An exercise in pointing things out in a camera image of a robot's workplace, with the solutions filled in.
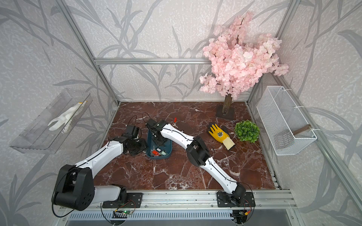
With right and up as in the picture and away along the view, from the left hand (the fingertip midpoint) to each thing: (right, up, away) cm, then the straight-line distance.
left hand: (146, 146), depth 88 cm
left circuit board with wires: (-6, -29, -17) cm, 34 cm away
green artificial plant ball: (+63, +10, -2) cm, 64 cm away
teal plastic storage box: (+1, -1, +8) cm, 8 cm away
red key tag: (+16, +16, +20) cm, 31 cm away
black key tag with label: (+7, -3, +4) cm, 8 cm away
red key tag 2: (+5, -5, +3) cm, 8 cm away
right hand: (+8, +2, +8) cm, 11 cm away
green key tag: (+10, -5, +3) cm, 12 cm away
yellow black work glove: (+49, +7, +10) cm, 51 cm away
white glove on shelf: (-29, +19, -24) cm, 42 cm away
